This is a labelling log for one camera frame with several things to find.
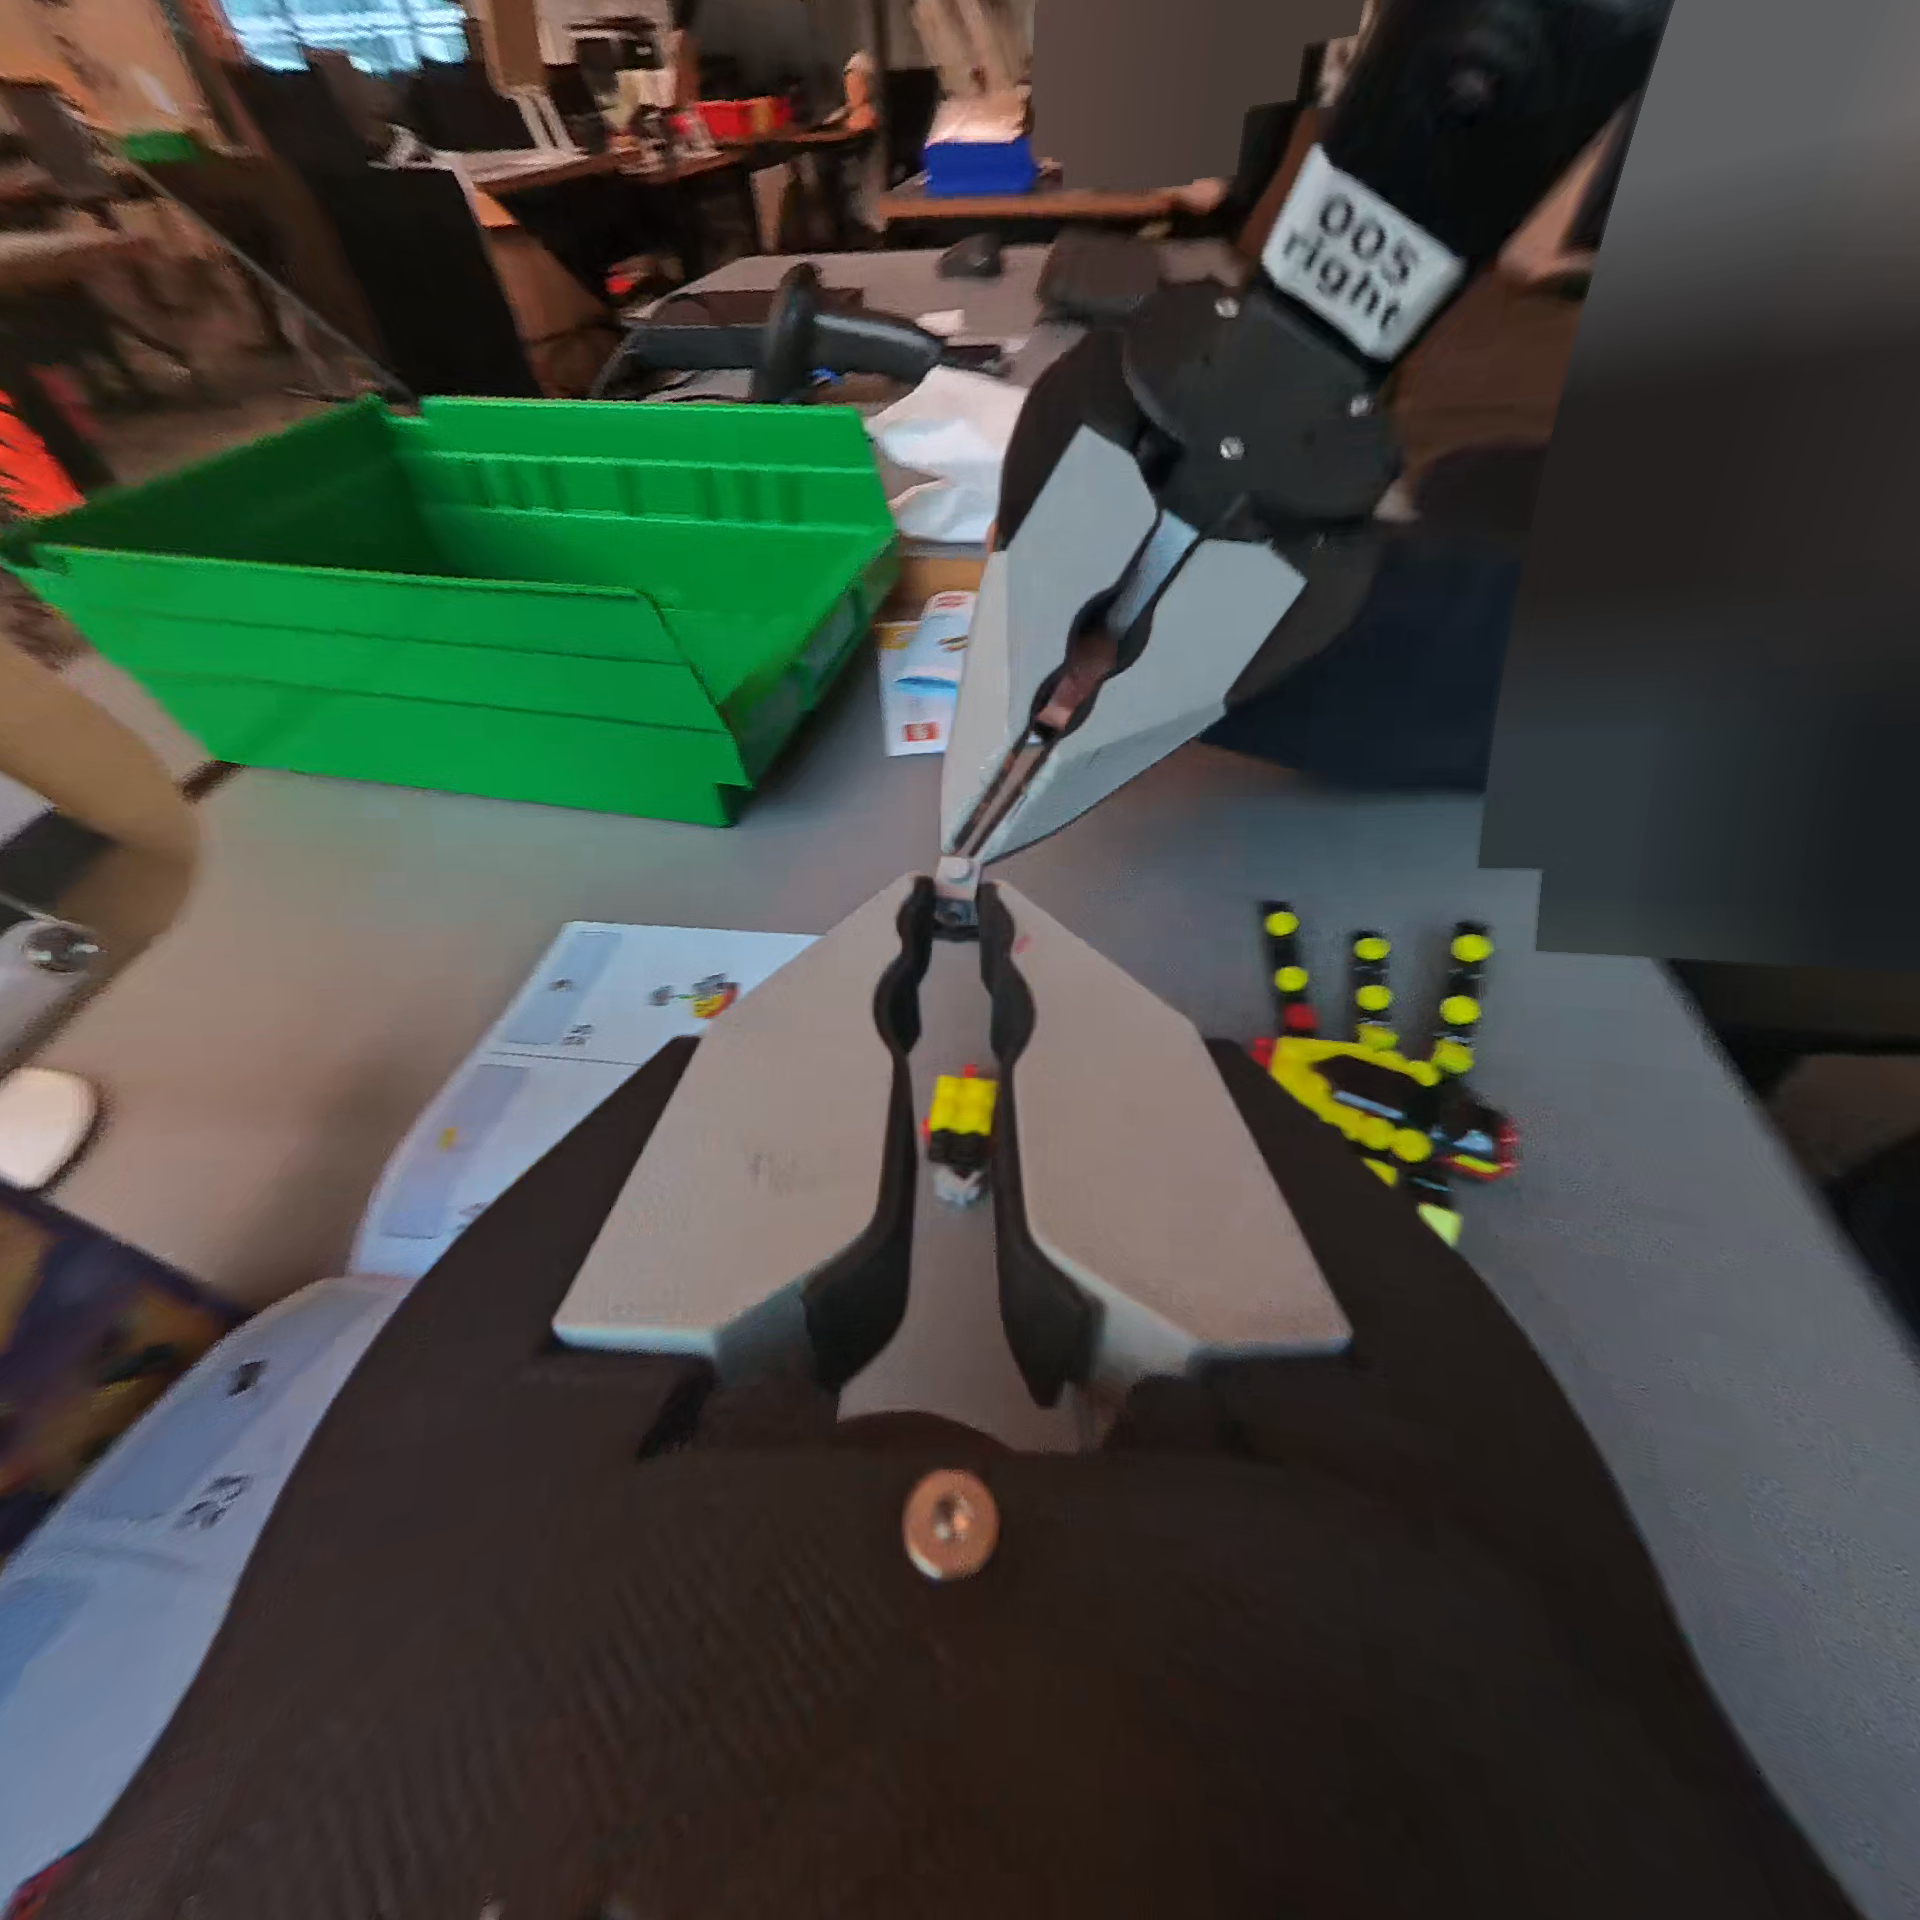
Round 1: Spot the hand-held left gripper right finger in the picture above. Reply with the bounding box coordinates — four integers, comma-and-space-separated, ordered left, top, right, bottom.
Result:
975, 881, 1354, 1414

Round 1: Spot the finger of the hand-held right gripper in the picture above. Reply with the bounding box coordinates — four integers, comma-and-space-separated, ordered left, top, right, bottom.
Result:
936, 433, 1167, 864
966, 537, 1309, 868

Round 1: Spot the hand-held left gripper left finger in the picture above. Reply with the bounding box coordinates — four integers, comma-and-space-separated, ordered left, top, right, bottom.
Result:
551, 874, 934, 1394

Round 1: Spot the yellow toy brick set box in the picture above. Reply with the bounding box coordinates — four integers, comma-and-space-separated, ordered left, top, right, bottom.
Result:
0, 1184, 249, 1554

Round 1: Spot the person's dark clothing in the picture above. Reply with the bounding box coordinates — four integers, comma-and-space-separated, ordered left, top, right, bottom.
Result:
1223, 510, 1524, 794

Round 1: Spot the small yellow black brick assembly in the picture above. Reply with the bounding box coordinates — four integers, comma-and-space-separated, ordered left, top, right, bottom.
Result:
920, 1063, 1004, 1209

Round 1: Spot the yellow black brick spider model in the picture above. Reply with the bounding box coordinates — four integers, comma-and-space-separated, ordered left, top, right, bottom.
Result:
1253, 900, 1524, 1249

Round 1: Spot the white instruction booklet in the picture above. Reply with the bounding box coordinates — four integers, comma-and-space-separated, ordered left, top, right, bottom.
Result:
0, 920, 825, 1801

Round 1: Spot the black barcode scanner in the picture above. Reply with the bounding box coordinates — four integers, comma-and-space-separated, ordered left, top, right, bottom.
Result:
591, 263, 1008, 408

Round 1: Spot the blue box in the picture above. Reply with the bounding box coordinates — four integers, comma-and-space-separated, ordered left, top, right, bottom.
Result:
920, 132, 1039, 198

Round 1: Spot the cluttered wooden desk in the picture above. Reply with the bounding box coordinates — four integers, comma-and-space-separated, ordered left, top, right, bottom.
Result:
480, 119, 886, 257

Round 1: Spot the green plastic bin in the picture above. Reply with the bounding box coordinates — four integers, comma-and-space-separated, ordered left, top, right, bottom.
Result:
0, 393, 905, 830

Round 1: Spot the black office chair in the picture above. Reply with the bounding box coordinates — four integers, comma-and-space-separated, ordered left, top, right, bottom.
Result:
300, 152, 541, 401

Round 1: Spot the wooden board stand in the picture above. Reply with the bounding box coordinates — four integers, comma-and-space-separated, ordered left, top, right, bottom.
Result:
0, 570, 204, 962

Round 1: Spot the white board holder post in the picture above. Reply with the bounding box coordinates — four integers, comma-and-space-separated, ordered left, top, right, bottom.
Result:
0, 1066, 101, 1196

